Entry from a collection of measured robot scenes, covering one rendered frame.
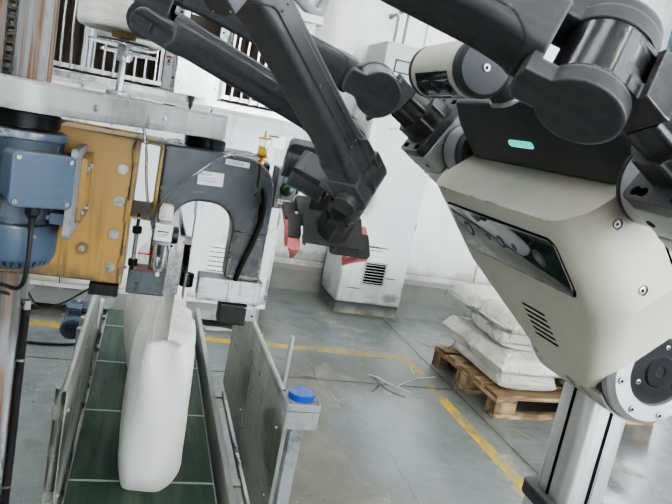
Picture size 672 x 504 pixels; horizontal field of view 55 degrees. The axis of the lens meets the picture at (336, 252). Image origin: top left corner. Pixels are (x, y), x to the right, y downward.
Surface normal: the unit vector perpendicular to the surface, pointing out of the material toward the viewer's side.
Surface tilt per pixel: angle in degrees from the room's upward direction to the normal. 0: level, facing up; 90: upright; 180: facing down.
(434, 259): 90
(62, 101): 90
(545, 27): 58
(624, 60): 63
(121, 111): 90
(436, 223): 90
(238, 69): 102
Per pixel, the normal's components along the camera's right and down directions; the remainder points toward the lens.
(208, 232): 0.27, 0.21
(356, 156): 0.79, 0.23
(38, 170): 0.63, 0.26
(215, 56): 0.08, 0.41
